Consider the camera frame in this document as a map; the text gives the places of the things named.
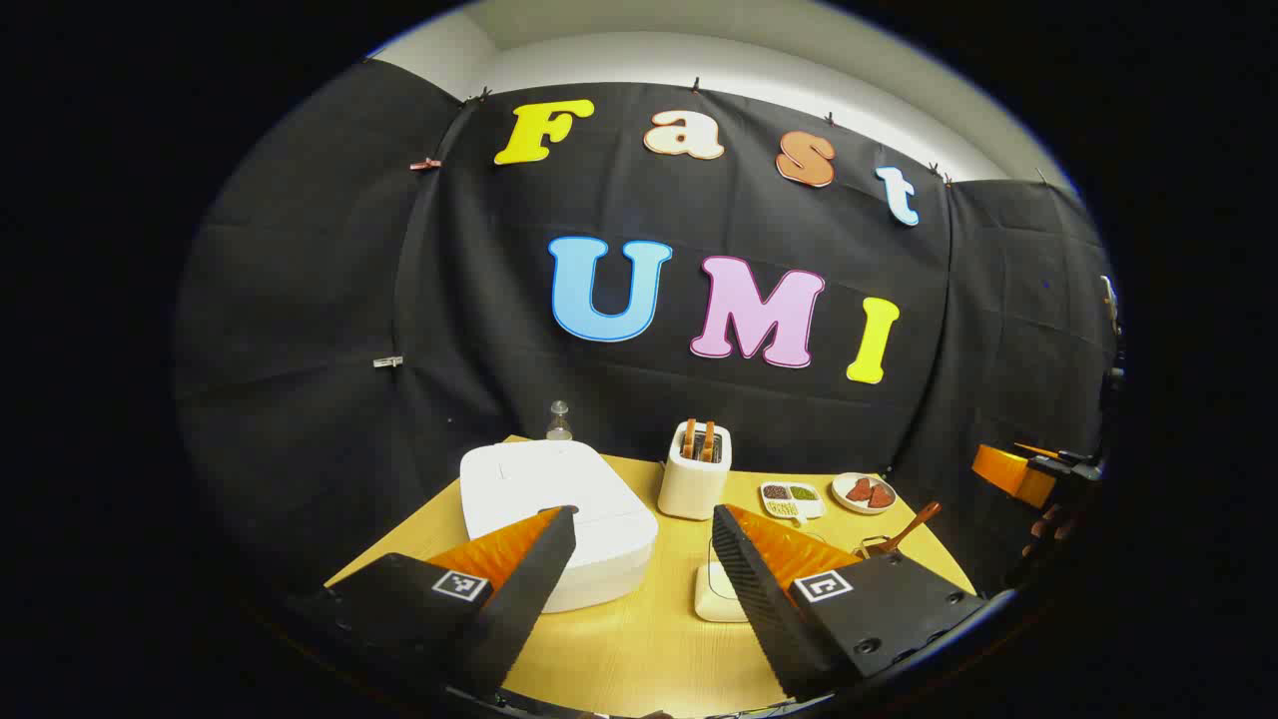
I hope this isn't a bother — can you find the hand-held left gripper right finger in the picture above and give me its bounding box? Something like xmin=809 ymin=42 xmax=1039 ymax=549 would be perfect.
xmin=711 ymin=502 xmax=989 ymax=703

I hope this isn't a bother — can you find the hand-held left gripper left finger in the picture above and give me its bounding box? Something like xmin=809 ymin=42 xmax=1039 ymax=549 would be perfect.
xmin=300 ymin=504 xmax=580 ymax=698

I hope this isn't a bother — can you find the white rice cooker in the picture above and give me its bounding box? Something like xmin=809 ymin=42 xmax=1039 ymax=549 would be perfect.
xmin=459 ymin=439 xmax=660 ymax=614

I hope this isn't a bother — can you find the brown wooden spoon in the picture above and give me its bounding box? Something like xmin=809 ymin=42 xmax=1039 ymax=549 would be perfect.
xmin=877 ymin=501 xmax=943 ymax=556

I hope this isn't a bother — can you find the white divided dish with beans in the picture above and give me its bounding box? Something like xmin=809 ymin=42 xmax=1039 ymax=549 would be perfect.
xmin=759 ymin=481 xmax=827 ymax=527

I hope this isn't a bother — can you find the white toaster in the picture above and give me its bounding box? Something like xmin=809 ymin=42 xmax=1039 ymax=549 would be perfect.
xmin=657 ymin=420 xmax=733 ymax=521

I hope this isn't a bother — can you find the round white plate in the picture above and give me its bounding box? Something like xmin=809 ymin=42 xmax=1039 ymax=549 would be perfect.
xmin=832 ymin=472 xmax=898 ymax=515

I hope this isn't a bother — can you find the black backdrop cloth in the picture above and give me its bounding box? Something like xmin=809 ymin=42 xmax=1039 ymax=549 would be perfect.
xmin=172 ymin=58 xmax=1119 ymax=600

